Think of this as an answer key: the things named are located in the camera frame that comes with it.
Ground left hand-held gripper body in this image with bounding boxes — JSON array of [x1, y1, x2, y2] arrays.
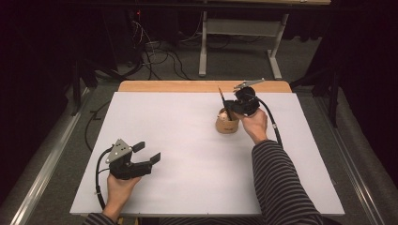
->
[[104, 138, 153, 181]]

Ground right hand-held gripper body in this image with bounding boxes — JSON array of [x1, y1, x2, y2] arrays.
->
[[232, 78, 266, 117]]

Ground round wooden pen holder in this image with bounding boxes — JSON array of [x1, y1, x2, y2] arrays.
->
[[215, 107, 241, 135]]

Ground person's left hand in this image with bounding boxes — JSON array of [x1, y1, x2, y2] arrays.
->
[[102, 172, 143, 222]]

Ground person's right hand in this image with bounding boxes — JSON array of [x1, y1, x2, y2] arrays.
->
[[235, 108, 269, 145]]

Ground white board mat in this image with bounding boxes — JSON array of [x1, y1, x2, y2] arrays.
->
[[69, 91, 345, 217]]

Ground person's striped lap clothing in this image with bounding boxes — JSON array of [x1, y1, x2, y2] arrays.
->
[[156, 217, 262, 225]]

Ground dark metal stand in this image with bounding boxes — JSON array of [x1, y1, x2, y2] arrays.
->
[[289, 65, 343, 128], [69, 57, 99, 117]]

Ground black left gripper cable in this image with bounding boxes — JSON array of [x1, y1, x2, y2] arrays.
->
[[94, 146, 114, 211]]

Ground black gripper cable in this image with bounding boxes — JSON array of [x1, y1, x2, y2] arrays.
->
[[248, 93, 284, 150], [94, 146, 114, 211]]

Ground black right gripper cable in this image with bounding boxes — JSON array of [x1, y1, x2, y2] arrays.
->
[[248, 93, 284, 150]]

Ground black floor cable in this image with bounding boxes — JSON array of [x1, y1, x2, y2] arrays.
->
[[84, 98, 113, 153]]

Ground white metal desk frame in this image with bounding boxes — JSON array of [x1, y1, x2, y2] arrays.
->
[[198, 0, 331, 81]]

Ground metal floor rail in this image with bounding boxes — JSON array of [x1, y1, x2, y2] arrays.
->
[[314, 96, 388, 225], [8, 87, 95, 225]]

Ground tangle of floor cables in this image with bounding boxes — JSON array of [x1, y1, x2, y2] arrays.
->
[[126, 10, 203, 82]]

